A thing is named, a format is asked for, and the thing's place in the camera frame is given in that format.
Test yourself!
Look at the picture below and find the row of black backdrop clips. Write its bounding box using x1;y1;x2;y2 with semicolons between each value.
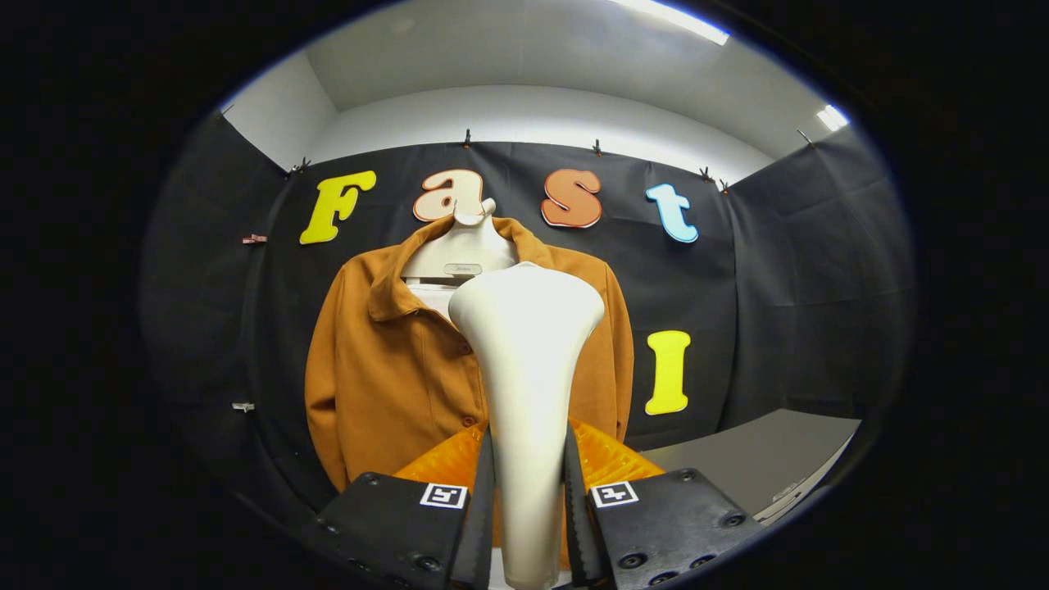
220;102;815;196

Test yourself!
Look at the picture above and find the white garment hanger board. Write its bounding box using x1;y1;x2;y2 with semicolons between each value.
400;197;520;322

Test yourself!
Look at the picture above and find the long ceiling light panel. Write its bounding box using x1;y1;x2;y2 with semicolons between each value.
611;0;731;47

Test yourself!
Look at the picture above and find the brown button-up shirt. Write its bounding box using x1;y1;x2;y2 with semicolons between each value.
304;215;634;494

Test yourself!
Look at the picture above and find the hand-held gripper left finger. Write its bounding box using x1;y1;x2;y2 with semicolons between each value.
299;422;497;590

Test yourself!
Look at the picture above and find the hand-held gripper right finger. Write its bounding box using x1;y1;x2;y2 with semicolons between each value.
561;418;767;589

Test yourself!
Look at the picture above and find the white garment steamer head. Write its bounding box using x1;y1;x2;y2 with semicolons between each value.
448;262;606;589

